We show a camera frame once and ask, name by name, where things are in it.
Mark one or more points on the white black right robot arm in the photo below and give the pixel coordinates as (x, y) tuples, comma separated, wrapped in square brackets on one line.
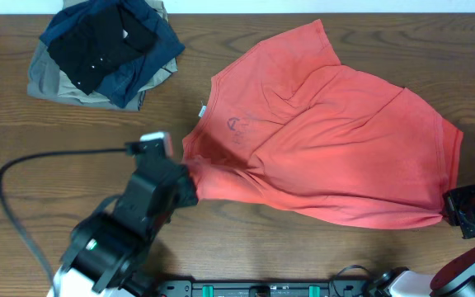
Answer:
[(455, 279)]

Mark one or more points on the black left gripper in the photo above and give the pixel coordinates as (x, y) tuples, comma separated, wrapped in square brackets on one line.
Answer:
[(183, 185)]

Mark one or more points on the navy blue folded garment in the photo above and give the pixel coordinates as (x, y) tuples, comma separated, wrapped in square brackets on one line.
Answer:
[(121, 85)]

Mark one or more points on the black mounting rail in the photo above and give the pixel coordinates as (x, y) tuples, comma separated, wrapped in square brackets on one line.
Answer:
[(336, 288)]

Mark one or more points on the red orange t-shirt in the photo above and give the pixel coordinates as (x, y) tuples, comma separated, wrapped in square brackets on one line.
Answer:
[(289, 126)]

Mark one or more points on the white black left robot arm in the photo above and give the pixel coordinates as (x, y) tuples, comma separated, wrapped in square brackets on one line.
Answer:
[(110, 245)]

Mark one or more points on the black folded shirt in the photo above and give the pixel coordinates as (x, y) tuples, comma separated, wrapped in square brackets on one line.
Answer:
[(99, 44)]

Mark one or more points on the grey khaki folded garment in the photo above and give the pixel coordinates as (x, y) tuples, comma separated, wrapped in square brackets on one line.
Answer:
[(46, 81)]

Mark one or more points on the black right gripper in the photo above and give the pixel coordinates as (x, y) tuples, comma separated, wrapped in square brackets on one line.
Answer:
[(453, 199)]

